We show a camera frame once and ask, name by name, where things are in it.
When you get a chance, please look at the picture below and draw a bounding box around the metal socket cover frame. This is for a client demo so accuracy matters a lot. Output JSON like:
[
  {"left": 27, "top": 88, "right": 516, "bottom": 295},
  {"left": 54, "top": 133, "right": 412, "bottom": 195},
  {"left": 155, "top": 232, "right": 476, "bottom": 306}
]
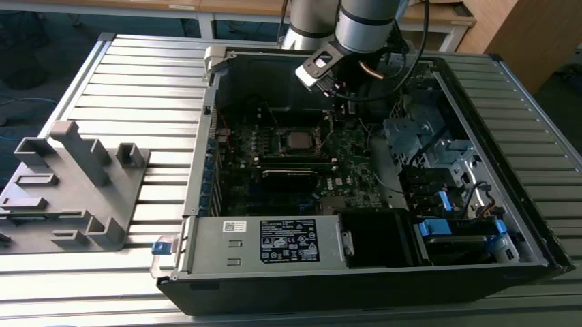
[{"left": 318, "top": 117, "right": 341, "bottom": 153}]

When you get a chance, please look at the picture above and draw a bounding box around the CPU with silver top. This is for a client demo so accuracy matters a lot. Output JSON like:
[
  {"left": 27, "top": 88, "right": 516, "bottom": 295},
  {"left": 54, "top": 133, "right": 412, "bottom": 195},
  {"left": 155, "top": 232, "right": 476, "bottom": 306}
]
[{"left": 287, "top": 131, "right": 313, "bottom": 150}]

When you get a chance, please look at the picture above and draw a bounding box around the CPU socket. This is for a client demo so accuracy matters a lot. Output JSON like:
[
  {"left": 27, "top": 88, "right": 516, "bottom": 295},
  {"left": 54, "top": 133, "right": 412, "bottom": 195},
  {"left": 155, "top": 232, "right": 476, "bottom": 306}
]
[{"left": 275, "top": 126, "right": 325, "bottom": 158}]

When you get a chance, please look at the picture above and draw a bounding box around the silver metal drive cage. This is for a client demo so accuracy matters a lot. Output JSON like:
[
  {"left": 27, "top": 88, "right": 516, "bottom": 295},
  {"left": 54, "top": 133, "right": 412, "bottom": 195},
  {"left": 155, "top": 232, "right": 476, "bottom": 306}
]
[{"left": 381, "top": 66, "right": 484, "bottom": 191}]

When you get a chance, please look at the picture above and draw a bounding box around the green motherboard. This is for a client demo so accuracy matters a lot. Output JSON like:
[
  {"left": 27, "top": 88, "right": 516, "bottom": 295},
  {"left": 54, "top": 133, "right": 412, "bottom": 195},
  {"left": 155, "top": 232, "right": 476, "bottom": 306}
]
[{"left": 207, "top": 110, "right": 397, "bottom": 218}]

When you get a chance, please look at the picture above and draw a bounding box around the grey plastic case latch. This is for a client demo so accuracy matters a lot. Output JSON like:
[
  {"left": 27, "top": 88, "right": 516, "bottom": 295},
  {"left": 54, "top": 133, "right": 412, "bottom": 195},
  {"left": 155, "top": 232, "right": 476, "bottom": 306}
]
[{"left": 202, "top": 46, "right": 238, "bottom": 83}]

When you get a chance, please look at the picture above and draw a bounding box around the black graphics card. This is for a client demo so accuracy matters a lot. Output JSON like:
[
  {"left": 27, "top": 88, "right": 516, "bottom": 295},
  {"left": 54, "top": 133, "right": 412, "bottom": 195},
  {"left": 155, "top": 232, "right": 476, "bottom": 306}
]
[{"left": 261, "top": 166, "right": 322, "bottom": 197}]

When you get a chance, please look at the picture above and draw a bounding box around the blue plastic drive clip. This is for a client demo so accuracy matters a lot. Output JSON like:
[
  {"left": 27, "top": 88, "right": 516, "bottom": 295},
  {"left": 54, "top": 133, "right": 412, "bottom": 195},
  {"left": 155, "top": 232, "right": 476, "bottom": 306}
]
[{"left": 436, "top": 190, "right": 458, "bottom": 213}]

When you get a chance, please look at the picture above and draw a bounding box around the wooden cabinet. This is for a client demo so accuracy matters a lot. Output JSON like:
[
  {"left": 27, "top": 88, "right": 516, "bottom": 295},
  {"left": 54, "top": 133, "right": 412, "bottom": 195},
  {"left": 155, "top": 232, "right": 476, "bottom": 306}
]
[{"left": 457, "top": 0, "right": 582, "bottom": 96}]

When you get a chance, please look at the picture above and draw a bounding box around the hard disk in blue carrier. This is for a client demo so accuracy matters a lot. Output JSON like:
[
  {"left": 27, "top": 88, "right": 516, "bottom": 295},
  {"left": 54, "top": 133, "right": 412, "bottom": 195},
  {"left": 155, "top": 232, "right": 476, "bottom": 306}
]
[{"left": 414, "top": 217, "right": 510, "bottom": 267}]

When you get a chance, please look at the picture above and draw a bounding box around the grey power supply unit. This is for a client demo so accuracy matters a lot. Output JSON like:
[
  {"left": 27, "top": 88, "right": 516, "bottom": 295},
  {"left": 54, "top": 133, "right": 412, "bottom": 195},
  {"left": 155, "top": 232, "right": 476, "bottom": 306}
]
[{"left": 179, "top": 214, "right": 356, "bottom": 274}]

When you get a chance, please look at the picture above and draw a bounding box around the black open PC case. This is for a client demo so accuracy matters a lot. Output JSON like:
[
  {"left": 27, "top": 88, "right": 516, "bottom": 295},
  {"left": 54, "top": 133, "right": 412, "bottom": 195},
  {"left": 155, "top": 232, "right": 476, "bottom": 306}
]
[{"left": 150, "top": 46, "right": 577, "bottom": 317}]

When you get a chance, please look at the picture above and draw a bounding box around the grey plastic parts rack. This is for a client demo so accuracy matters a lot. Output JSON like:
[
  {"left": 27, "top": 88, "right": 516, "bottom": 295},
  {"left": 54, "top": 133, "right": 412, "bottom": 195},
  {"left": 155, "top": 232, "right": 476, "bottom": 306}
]
[{"left": 0, "top": 119, "right": 153, "bottom": 255}]

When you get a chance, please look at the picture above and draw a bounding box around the blue case latch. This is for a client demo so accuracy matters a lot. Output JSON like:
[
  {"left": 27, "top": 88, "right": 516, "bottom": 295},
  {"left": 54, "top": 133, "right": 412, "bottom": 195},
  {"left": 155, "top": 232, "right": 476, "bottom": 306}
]
[{"left": 151, "top": 239, "right": 178, "bottom": 256}]

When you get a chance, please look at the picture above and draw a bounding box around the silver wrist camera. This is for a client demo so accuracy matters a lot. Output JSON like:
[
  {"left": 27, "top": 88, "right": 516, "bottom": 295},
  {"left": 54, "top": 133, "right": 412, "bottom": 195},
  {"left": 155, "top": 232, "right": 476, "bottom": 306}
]
[{"left": 294, "top": 42, "right": 345, "bottom": 93}]

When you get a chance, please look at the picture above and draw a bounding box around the wooden desk white frame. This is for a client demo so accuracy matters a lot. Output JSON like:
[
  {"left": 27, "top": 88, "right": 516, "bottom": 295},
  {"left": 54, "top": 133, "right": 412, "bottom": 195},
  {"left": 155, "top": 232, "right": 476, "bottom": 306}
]
[
  {"left": 0, "top": 0, "right": 215, "bottom": 40},
  {"left": 195, "top": 0, "right": 478, "bottom": 52}
]

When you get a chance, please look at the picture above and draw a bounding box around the drive wire bundle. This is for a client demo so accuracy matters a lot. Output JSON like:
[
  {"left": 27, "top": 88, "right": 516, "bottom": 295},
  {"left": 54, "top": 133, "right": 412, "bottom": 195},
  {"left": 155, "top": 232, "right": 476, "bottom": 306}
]
[{"left": 461, "top": 179, "right": 505, "bottom": 221}]

